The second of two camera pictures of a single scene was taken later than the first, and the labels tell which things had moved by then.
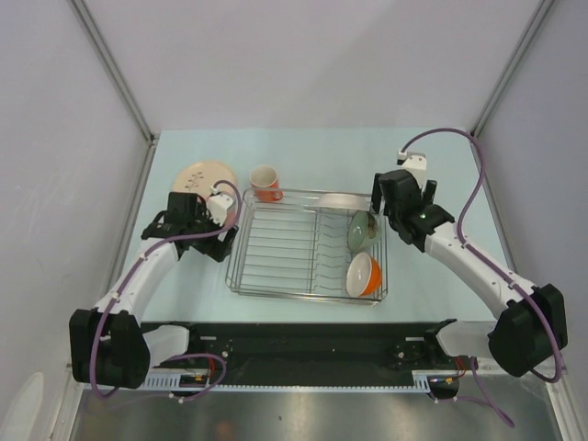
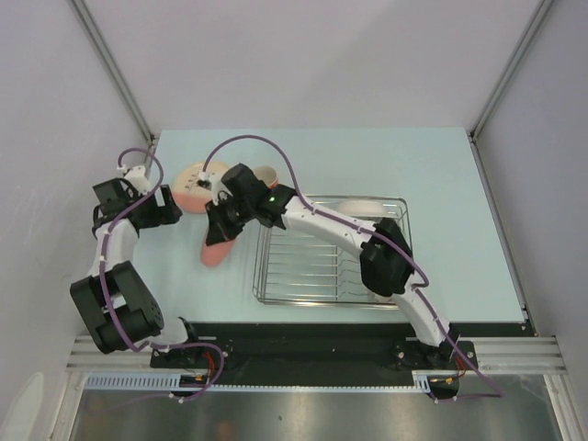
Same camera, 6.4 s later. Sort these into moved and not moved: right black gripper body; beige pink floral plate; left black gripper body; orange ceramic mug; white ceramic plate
Moved: white ceramic plate; left black gripper body; right black gripper body
Not moved: orange ceramic mug; beige pink floral plate
